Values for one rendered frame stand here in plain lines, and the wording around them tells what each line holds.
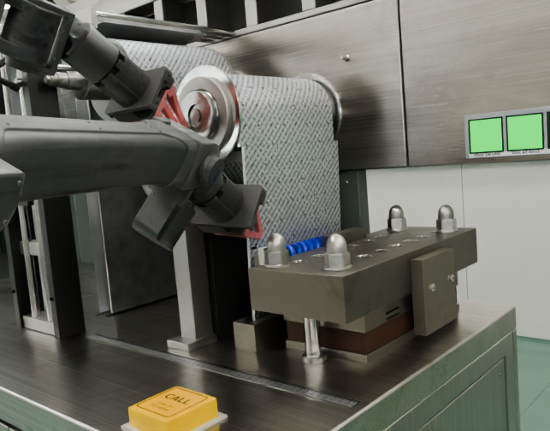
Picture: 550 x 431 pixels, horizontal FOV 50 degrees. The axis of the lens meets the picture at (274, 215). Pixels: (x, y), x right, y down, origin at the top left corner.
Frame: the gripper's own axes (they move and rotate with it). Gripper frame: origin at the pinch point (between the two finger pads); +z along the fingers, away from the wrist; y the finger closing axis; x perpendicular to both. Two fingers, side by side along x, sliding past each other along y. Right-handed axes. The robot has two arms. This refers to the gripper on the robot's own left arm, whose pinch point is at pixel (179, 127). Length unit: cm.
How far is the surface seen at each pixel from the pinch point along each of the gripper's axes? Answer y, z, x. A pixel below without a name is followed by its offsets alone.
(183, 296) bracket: -2.2, 14.2, -21.4
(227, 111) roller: 7.3, 1.5, 2.9
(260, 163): 8.8, 9.7, -0.9
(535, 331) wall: -29, 287, 61
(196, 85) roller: 1.3, -0.9, 6.7
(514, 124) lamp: 37, 30, 17
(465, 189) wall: -65, 243, 127
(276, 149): 9.0, 11.8, 2.9
